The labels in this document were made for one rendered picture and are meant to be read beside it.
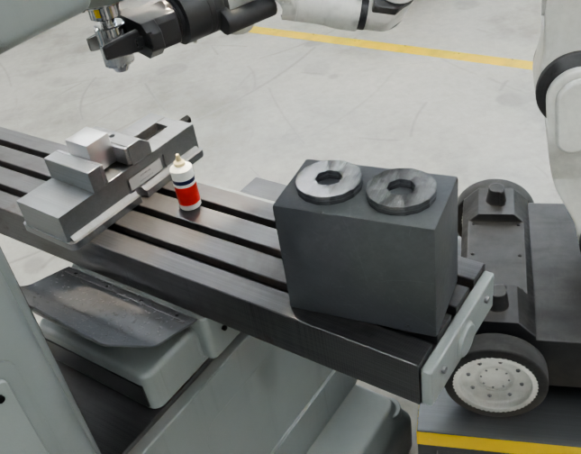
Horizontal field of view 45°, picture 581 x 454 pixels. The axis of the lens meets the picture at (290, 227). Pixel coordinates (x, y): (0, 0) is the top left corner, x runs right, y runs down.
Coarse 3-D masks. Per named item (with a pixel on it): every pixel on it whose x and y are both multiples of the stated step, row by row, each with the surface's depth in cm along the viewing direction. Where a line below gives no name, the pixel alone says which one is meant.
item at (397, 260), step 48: (288, 192) 96; (336, 192) 92; (384, 192) 90; (432, 192) 89; (288, 240) 96; (336, 240) 93; (384, 240) 89; (432, 240) 86; (288, 288) 102; (336, 288) 98; (384, 288) 94; (432, 288) 91; (432, 336) 96
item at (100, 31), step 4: (116, 20) 107; (120, 20) 107; (96, 24) 107; (100, 24) 106; (116, 24) 106; (120, 24) 106; (124, 24) 107; (96, 28) 105; (100, 28) 105; (104, 28) 105; (108, 28) 105; (112, 28) 105; (116, 28) 105; (120, 28) 106; (124, 28) 107; (96, 32) 106; (100, 32) 105; (104, 32) 105; (108, 32) 105; (112, 32) 105; (116, 32) 105
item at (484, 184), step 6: (486, 180) 177; (492, 180) 176; (498, 180) 176; (504, 180) 176; (468, 186) 179; (474, 186) 177; (480, 186) 176; (486, 186) 174; (504, 186) 173; (510, 186) 174; (516, 186) 175; (462, 192) 180; (468, 192) 177; (522, 192) 174; (462, 198) 178; (528, 198) 174; (462, 204) 178; (462, 210) 179; (462, 216) 180
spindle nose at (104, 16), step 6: (114, 6) 104; (120, 6) 106; (90, 12) 104; (102, 12) 103; (108, 12) 103; (114, 12) 104; (120, 12) 105; (90, 18) 105; (96, 18) 104; (102, 18) 104; (108, 18) 104
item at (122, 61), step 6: (126, 30) 107; (96, 36) 106; (102, 36) 105; (108, 36) 105; (114, 36) 105; (102, 42) 106; (108, 42) 106; (102, 54) 108; (132, 54) 109; (108, 60) 108; (114, 60) 108; (120, 60) 108; (126, 60) 108; (132, 60) 109; (108, 66) 109; (114, 66) 108; (120, 66) 108
